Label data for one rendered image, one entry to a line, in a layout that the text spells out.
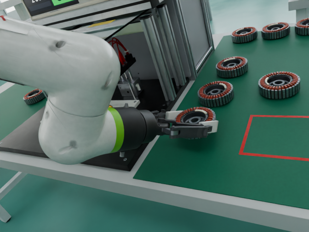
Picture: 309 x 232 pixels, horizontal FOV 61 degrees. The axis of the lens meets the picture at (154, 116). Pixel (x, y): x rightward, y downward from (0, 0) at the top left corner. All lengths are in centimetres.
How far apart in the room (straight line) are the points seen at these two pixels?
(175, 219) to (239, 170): 93
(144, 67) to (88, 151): 67
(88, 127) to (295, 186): 41
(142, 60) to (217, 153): 55
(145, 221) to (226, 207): 102
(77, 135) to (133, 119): 13
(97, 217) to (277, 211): 131
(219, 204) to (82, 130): 32
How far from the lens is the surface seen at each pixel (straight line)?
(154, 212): 158
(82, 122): 43
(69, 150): 46
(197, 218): 149
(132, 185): 68
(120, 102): 98
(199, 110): 73
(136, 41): 105
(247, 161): 65
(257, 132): 72
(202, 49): 115
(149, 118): 56
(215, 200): 59
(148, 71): 109
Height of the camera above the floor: 121
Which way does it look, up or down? 31 degrees down
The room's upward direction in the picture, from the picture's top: 20 degrees counter-clockwise
